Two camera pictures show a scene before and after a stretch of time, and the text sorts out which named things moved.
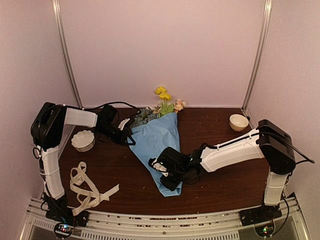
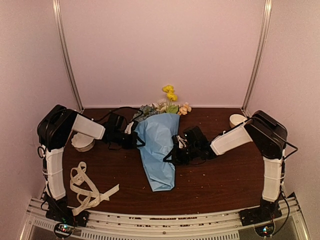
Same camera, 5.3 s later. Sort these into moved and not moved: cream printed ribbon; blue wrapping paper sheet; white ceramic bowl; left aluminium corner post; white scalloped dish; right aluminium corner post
Moved: blue wrapping paper sheet
Not moved: cream printed ribbon; right aluminium corner post; left aluminium corner post; white ceramic bowl; white scalloped dish
